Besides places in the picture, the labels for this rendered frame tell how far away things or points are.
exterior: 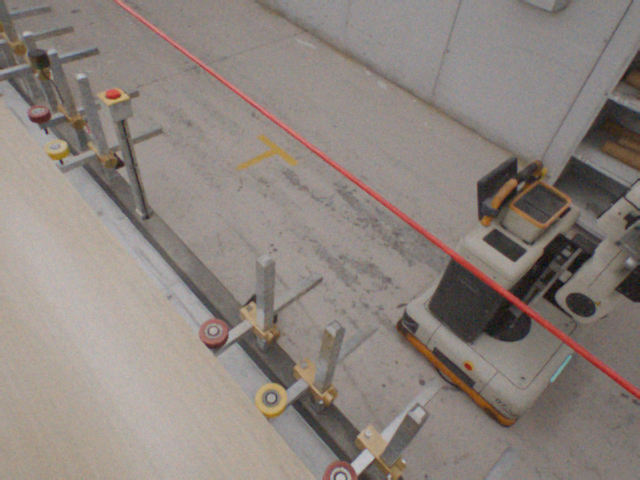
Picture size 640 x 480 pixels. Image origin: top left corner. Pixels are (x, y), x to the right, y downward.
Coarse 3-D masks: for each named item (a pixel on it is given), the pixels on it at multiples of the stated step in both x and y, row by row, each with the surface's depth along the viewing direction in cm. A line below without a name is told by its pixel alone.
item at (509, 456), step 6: (510, 450) 121; (516, 450) 121; (504, 456) 120; (510, 456) 120; (516, 456) 120; (498, 462) 119; (504, 462) 119; (510, 462) 119; (492, 468) 119; (498, 468) 118; (504, 468) 118; (510, 468) 118; (486, 474) 119; (492, 474) 117; (498, 474) 117; (504, 474) 117
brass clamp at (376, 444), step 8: (376, 432) 122; (360, 440) 121; (368, 440) 120; (376, 440) 121; (384, 440) 121; (360, 448) 123; (368, 448) 119; (376, 448) 119; (384, 448) 120; (376, 456) 118; (400, 456) 119; (376, 464) 120; (384, 464) 117; (400, 464) 118; (384, 472) 119; (392, 472) 117; (400, 472) 116
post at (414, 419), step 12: (420, 408) 96; (408, 420) 97; (420, 420) 95; (396, 432) 104; (408, 432) 100; (396, 444) 107; (408, 444) 110; (384, 456) 116; (396, 456) 110; (372, 468) 126
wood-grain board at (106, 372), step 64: (0, 128) 176; (0, 192) 155; (64, 192) 158; (0, 256) 138; (64, 256) 141; (128, 256) 143; (0, 320) 125; (64, 320) 127; (128, 320) 129; (0, 384) 114; (64, 384) 115; (128, 384) 117; (192, 384) 119; (0, 448) 105; (64, 448) 106; (128, 448) 107; (192, 448) 109; (256, 448) 110
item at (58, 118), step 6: (126, 90) 207; (132, 90) 208; (138, 90) 208; (132, 96) 208; (96, 102) 199; (78, 108) 195; (54, 114) 191; (60, 114) 192; (84, 114) 197; (54, 120) 190; (60, 120) 192; (42, 126) 188; (48, 126) 189
